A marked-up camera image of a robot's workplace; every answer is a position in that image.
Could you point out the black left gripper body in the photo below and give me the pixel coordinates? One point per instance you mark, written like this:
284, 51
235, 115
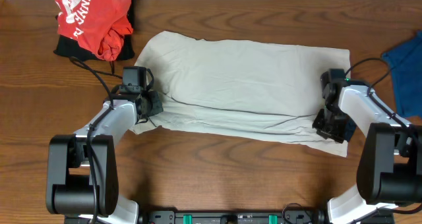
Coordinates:
151, 104

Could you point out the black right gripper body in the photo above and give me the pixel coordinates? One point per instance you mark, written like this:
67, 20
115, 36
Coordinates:
333, 124

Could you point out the beige t-shirt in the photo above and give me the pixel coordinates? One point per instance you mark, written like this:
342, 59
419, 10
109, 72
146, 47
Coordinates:
263, 91

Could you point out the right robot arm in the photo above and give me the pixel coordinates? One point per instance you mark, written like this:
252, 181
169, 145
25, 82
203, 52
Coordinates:
388, 178

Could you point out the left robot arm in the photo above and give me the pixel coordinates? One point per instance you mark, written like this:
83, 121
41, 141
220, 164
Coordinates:
82, 182

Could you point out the red printed t-shirt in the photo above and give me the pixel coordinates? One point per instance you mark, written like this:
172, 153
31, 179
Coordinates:
98, 26

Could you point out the blue t-shirt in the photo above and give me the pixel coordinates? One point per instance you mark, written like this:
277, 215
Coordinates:
405, 62

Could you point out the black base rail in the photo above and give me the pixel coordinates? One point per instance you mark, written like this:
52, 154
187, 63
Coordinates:
286, 216

